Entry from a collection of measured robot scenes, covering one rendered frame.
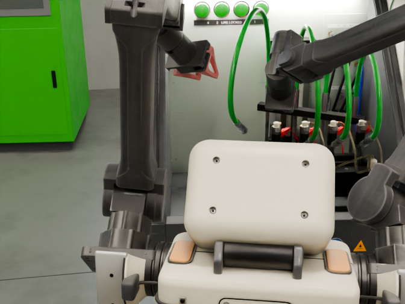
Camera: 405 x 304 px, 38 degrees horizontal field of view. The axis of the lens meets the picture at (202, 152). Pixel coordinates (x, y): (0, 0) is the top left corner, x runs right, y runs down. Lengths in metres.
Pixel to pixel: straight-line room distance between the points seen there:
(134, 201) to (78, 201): 2.71
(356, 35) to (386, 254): 0.46
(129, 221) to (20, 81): 3.34
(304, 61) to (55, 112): 3.15
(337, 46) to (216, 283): 0.60
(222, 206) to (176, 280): 0.12
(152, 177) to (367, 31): 0.51
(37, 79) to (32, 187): 0.76
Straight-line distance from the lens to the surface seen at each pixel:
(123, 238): 0.94
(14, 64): 4.22
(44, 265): 3.14
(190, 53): 1.32
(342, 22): 1.93
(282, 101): 1.43
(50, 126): 4.31
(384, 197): 0.96
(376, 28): 1.18
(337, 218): 1.56
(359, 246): 1.61
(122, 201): 0.98
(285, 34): 1.39
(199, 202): 0.82
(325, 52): 1.25
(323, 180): 0.83
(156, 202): 0.99
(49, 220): 3.52
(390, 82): 1.75
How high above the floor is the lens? 1.72
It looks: 24 degrees down
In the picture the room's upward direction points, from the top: 1 degrees counter-clockwise
